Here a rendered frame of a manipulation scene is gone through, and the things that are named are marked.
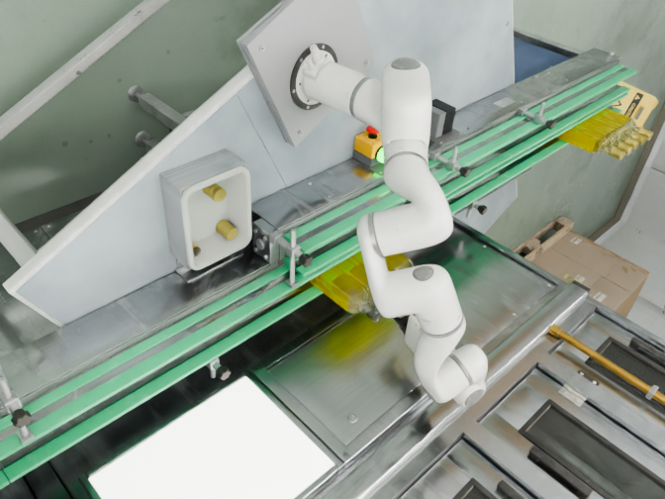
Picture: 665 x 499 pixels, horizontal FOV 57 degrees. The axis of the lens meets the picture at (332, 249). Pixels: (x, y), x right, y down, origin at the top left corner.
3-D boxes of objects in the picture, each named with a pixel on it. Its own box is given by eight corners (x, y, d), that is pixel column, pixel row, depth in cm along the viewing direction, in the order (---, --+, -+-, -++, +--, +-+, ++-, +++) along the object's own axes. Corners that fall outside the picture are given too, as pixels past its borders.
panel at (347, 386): (79, 484, 126) (170, 620, 108) (76, 476, 124) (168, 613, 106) (378, 290, 176) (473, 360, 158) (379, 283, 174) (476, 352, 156)
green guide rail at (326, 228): (283, 238, 148) (305, 254, 144) (283, 235, 147) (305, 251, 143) (617, 65, 246) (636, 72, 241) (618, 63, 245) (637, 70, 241)
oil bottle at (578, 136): (546, 134, 230) (616, 165, 215) (550, 120, 227) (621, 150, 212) (554, 129, 234) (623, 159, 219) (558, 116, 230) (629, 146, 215)
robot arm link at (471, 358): (454, 384, 121) (493, 357, 122) (424, 348, 128) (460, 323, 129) (463, 416, 132) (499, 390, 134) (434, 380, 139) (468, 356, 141)
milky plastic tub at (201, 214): (170, 255, 143) (191, 274, 138) (158, 174, 128) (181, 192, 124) (231, 227, 152) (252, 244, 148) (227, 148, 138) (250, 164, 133)
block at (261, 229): (250, 252, 153) (268, 266, 149) (249, 222, 147) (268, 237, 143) (261, 247, 155) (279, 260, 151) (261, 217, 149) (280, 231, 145)
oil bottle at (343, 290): (298, 274, 161) (355, 319, 150) (298, 258, 157) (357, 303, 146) (314, 265, 164) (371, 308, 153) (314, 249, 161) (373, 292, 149)
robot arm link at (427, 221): (364, 161, 114) (362, 212, 104) (436, 143, 110) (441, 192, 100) (387, 214, 123) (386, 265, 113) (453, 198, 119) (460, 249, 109)
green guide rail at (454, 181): (282, 261, 152) (304, 277, 148) (282, 258, 152) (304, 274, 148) (611, 83, 250) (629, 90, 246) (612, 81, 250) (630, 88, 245)
